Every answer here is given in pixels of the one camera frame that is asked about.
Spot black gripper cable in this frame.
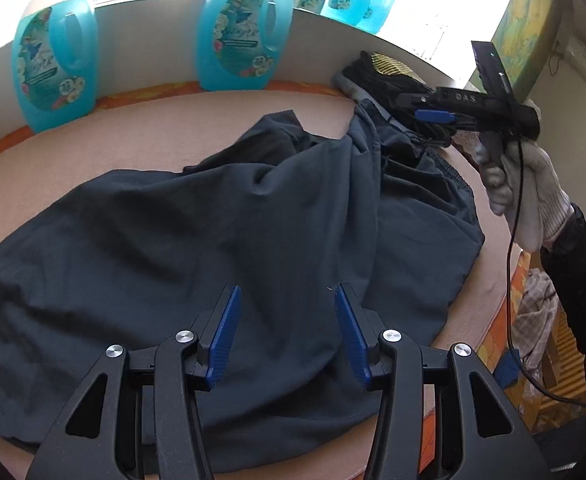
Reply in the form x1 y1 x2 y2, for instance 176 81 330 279
505 135 586 408

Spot person's right hand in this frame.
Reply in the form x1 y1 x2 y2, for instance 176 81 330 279
473 100 574 251

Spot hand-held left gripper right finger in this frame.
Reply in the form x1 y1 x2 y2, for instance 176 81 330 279
334 282 561 480

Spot grey checked cloth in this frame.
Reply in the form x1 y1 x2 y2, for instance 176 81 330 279
516 267 561 386

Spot stack of folded clothes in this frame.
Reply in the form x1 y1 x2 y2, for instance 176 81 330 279
332 71 374 106

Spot black yellow-patterned folded garment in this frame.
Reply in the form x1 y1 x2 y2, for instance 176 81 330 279
345 51 434 96

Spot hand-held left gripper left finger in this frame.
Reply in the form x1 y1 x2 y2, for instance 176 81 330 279
25 284 244 480

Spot small blue object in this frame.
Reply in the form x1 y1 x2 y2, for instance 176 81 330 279
493 350 521 391

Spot dark navy pants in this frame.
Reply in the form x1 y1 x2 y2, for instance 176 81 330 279
0 100 485 466

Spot large blue detergent bottle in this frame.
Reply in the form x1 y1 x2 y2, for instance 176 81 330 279
12 0 98 134
196 0 294 92

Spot green patterned panel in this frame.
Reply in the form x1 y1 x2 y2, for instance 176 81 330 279
490 0 574 103

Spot person's right forearm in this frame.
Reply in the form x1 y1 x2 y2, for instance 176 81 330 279
538 202 586 411

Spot wooden slatted frame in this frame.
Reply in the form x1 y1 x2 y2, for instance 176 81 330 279
533 310 586 431

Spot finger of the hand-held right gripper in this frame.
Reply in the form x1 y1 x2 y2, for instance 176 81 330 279
415 109 459 127
394 91 440 111

